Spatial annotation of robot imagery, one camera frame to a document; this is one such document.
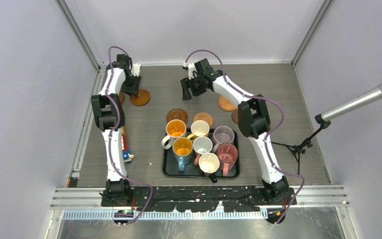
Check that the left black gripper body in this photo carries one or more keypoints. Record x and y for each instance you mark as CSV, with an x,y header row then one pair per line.
x,y
131,84

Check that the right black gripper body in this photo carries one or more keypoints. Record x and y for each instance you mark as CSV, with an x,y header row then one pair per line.
x,y
199,89

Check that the woven rattan coaster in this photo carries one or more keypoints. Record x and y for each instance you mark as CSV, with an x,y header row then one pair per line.
x,y
225,104
204,117

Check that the white mug orange inside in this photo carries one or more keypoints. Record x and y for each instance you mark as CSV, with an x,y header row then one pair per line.
x,y
174,129

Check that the dark brown wooden coaster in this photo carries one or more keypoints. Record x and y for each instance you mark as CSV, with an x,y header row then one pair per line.
x,y
234,116

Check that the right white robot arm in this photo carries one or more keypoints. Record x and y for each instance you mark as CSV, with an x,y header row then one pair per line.
x,y
253,120

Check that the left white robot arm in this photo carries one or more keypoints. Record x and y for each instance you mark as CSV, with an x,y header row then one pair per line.
x,y
110,119

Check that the lilac mug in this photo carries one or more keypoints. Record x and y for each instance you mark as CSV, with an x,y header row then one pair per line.
x,y
222,135

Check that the blue mug orange inside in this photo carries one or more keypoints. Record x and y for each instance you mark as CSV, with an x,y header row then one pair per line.
x,y
182,148

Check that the black serving tray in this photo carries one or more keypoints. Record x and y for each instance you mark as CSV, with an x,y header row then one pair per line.
x,y
170,167

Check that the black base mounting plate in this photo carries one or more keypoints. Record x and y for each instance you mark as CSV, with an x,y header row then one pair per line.
x,y
198,199

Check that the silver microphone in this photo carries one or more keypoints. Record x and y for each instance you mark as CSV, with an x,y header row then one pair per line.
x,y
355,103

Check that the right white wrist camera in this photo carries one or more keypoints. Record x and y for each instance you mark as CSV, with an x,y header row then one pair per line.
x,y
191,70

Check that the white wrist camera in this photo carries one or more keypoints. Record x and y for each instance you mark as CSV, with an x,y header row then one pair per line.
x,y
135,71
191,70

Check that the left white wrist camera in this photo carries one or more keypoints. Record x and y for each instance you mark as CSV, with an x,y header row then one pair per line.
x,y
135,71

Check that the cream mug yellow handle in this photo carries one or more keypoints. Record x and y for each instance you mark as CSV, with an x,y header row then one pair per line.
x,y
199,128

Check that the white mug pink handle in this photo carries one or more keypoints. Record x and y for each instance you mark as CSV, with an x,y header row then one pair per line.
x,y
201,145

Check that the white mug black handle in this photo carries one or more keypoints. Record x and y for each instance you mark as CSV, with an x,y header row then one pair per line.
x,y
209,164

